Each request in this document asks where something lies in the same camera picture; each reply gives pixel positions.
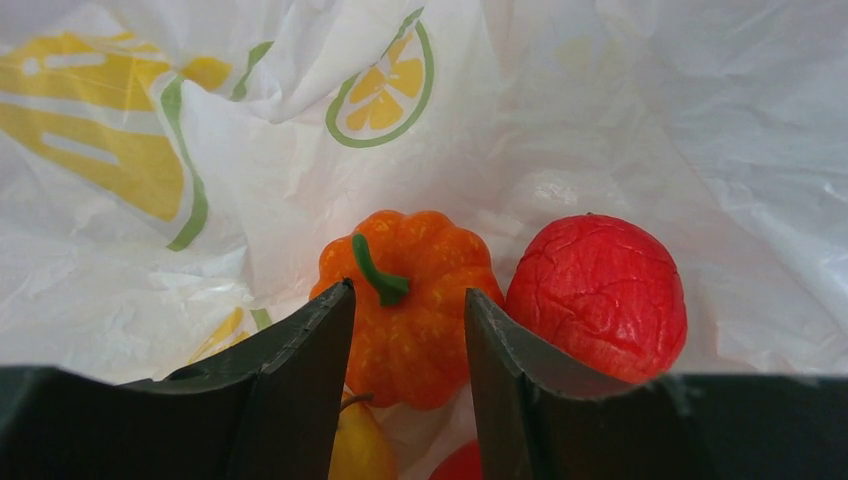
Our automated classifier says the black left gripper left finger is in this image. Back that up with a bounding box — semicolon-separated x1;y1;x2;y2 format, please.
1;280;355;479

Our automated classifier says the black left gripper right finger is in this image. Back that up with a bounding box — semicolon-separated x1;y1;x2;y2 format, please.
465;289;847;479

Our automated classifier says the orange fruit with leaf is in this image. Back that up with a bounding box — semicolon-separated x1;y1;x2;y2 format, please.
328;392;399;480

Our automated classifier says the red apple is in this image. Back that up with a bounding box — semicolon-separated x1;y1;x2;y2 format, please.
504;213;688;384

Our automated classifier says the small orange pumpkin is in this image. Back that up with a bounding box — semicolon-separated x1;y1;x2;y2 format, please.
310;210;504;410

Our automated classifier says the white plastic grocery bag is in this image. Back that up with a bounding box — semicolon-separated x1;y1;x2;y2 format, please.
1;1;847;479

